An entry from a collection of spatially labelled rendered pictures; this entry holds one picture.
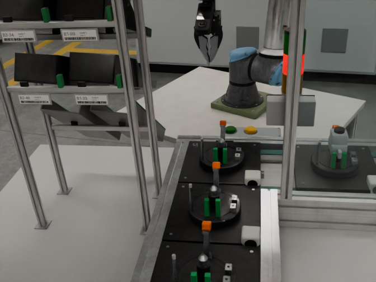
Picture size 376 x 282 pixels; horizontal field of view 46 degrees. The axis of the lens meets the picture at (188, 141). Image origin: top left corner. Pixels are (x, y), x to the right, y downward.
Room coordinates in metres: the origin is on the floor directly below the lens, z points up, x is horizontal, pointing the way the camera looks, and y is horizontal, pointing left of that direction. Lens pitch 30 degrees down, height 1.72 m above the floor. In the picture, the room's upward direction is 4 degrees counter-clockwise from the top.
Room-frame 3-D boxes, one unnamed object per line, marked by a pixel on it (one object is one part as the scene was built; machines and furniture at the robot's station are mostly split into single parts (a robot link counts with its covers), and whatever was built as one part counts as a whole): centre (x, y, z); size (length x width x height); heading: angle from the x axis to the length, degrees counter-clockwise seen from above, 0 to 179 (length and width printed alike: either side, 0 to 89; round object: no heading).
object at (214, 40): (1.39, -0.11, 1.27); 0.06 x 0.03 x 0.09; 170
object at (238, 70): (1.79, -0.26, 1.05); 0.13 x 0.12 x 0.14; 50
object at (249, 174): (1.16, -0.10, 1.01); 0.24 x 0.24 x 0.13; 80
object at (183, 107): (1.75, -0.22, 0.84); 0.90 x 0.70 x 0.03; 51
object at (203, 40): (1.39, -0.08, 1.27); 0.06 x 0.03 x 0.09; 170
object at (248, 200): (0.92, -0.06, 1.01); 0.24 x 0.24 x 0.13; 80
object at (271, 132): (1.36, -0.22, 0.93); 0.21 x 0.07 x 0.06; 80
